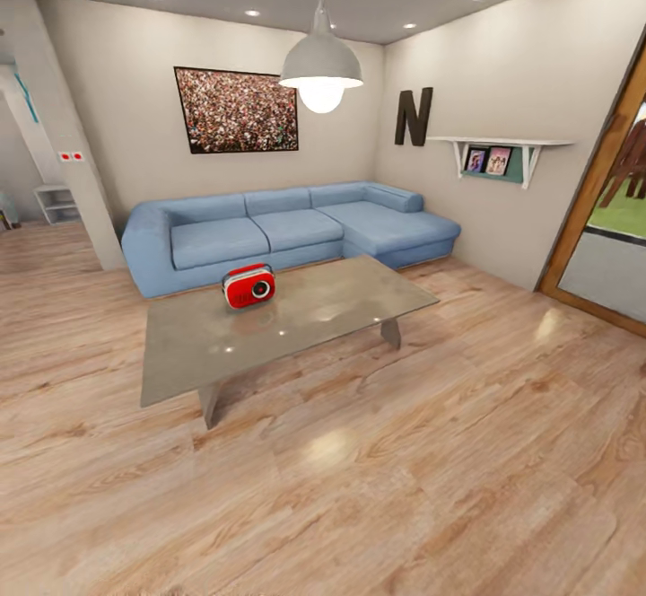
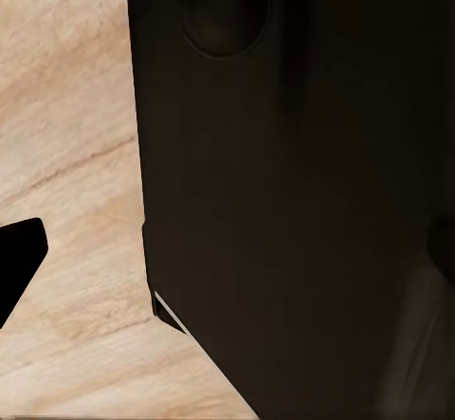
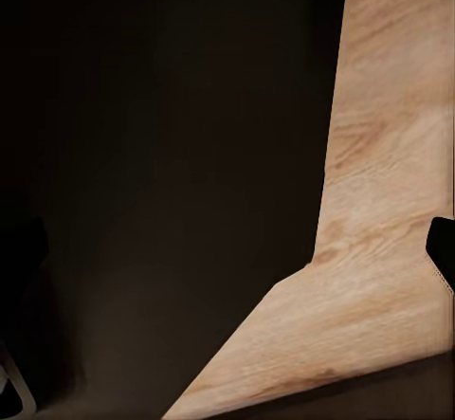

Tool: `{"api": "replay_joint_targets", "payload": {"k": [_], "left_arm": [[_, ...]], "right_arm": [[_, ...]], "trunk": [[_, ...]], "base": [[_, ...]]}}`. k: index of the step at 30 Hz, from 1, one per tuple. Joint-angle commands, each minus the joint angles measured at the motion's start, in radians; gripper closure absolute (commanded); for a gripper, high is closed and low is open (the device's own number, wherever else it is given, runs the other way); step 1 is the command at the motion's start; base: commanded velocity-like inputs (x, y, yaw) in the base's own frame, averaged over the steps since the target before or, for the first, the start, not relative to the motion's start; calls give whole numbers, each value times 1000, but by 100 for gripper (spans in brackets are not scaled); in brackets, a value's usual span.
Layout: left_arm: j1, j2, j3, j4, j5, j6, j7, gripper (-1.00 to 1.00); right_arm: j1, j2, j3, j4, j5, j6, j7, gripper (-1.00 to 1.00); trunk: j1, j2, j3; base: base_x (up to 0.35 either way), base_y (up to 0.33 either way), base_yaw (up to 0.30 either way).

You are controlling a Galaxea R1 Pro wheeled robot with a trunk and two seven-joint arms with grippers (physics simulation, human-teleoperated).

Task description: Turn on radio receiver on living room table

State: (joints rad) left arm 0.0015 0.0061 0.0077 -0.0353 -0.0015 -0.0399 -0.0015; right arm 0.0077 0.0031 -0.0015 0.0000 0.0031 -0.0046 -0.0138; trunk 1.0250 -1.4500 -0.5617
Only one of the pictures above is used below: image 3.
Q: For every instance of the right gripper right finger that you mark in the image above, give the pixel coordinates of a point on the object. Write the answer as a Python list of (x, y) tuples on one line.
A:
[(441, 247)]

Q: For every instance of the cabinet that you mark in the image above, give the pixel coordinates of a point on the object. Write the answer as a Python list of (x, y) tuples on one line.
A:
[(423, 389)]

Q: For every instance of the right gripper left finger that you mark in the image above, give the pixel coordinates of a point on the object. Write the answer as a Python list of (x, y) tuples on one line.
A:
[(23, 247)]

